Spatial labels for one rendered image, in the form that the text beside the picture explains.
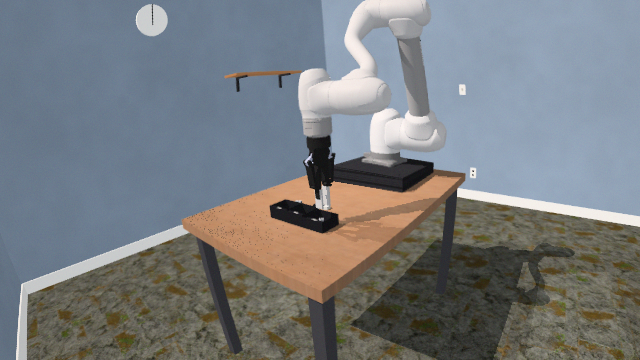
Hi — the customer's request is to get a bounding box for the black rack of three bins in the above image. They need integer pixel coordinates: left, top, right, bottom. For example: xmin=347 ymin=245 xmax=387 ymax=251
xmin=269 ymin=199 xmax=339 ymax=234

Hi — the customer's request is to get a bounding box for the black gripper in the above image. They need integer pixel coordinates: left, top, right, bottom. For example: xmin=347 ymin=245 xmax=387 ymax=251
xmin=303 ymin=135 xmax=335 ymax=209

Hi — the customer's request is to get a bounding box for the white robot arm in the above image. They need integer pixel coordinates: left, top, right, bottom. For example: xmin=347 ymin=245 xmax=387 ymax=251
xmin=298 ymin=0 xmax=447 ymax=167

